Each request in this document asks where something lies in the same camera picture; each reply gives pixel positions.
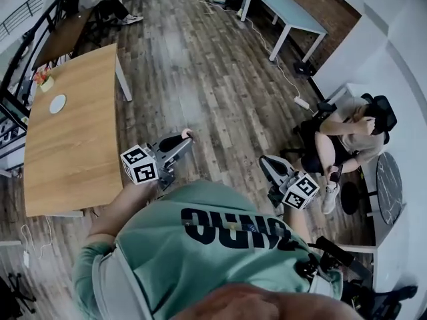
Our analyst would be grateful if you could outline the round black marble table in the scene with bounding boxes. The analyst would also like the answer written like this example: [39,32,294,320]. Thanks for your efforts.
[366,151,405,227]

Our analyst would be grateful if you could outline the grey shoulder strap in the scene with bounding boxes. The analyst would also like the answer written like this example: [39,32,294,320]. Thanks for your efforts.
[92,245,153,320]

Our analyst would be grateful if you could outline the black equipment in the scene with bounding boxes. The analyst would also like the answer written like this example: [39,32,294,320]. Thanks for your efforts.
[342,278,420,320]

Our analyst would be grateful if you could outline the light wooden table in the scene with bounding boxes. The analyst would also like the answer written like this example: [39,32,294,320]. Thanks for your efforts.
[23,43,133,218]

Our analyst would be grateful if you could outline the black chair base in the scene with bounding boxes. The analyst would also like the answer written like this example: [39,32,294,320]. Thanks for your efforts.
[0,271,38,320]

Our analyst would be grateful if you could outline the person's right forearm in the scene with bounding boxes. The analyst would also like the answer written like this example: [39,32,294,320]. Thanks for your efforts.
[283,203,315,245]

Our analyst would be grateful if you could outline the white round plate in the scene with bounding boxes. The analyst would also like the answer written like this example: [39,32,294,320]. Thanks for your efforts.
[49,93,67,115]

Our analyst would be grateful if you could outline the small potted flowers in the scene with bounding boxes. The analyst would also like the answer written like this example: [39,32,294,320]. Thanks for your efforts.
[33,65,55,93]

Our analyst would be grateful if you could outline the thin white cable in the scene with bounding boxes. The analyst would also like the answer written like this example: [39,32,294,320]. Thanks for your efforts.
[19,215,54,260]

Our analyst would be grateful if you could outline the black round stool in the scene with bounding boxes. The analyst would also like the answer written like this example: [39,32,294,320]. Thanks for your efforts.
[341,181,362,215]

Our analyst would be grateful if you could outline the person's face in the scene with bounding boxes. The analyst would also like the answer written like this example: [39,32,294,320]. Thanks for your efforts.
[171,281,366,320]

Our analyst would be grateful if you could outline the white table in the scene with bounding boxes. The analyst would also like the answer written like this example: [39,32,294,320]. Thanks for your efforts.
[240,0,328,64]

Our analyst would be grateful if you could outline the person's left forearm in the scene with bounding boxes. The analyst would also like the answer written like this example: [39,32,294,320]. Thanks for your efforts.
[87,179,158,248]

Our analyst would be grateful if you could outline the black metal railing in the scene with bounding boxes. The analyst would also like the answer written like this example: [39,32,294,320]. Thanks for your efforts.
[0,0,84,113]

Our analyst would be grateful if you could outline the black office chair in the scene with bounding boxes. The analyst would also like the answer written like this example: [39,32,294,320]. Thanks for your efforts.
[315,93,398,146]

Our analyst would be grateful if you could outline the dark wooden table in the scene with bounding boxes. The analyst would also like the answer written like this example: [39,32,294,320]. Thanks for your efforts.
[32,6,95,70]

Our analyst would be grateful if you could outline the person's green T-shirt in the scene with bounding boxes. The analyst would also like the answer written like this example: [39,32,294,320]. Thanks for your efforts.
[71,180,344,320]

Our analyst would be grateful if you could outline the black floor box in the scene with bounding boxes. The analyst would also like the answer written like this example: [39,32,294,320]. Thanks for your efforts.
[293,61,315,77]

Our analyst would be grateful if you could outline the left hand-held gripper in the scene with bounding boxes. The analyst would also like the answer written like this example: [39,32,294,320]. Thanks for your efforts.
[120,132,195,191]

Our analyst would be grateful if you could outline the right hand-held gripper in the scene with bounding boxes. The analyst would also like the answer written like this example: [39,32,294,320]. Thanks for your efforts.
[259,155,321,211]

